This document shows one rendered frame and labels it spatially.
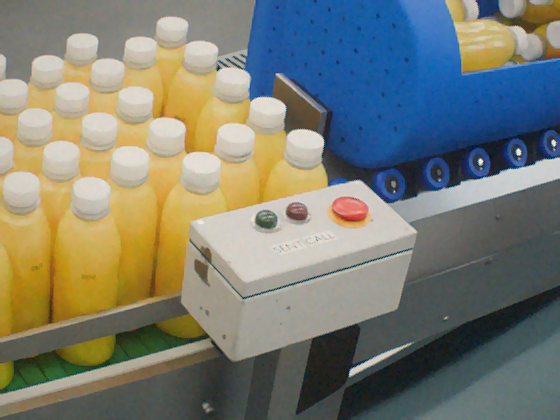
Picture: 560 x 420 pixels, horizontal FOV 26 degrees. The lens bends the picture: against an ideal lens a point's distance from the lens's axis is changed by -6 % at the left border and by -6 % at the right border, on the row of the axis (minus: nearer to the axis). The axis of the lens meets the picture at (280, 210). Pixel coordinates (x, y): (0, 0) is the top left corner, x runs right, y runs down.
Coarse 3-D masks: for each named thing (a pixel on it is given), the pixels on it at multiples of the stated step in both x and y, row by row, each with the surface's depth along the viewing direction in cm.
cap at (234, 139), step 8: (224, 128) 133; (232, 128) 133; (240, 128) 133; (248, 128) 133; (224, 136) 131; (232, 136) 132; (240, 136) 132; (248, 136) 132; (224, 144) 131; (232, 144) 131; (240, 144) 131; (248, 144) 132; (224, 152) 132; (232, 152) 132; (240, 152) 132; (248, 152) 132
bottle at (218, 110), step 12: (216, 96) 143; (240, 96) 143; (204, 108) 144; (216, 108) 143; (228, 108) 143; (240, 108) 143; (204, 120) 144; (216, 120) 143; (228, 120) 143; (240, 120) 143; (204, 132) 144; (216, 132) 143; (204, 144) 145
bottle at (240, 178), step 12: (216, 144) 134; (216, 156) 133; (228, 156) 132; (240, 156) 132; (228, 168) 132; (240, 168) 133; (252, 168) 133; (228, 180) 132; (240, 180) 133; (252, 180) 133; (228, 192) 133; (240, 192) 133; (252, 192) 134; (228, 204) 133; (240, 204) 134; (252, 204) 135
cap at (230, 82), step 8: (224, 72) 143; (232, 72) 143; (240, 72) 144; (216, 80) 143; (224, 80) 141; (232, 80) 142; (240, 80) 142; (248, 80) 142; (216, 88) 143; (224, 88) 142; (232, 88) 142; (240, 88) 142; (248, 88) 143; (232, 96) 142
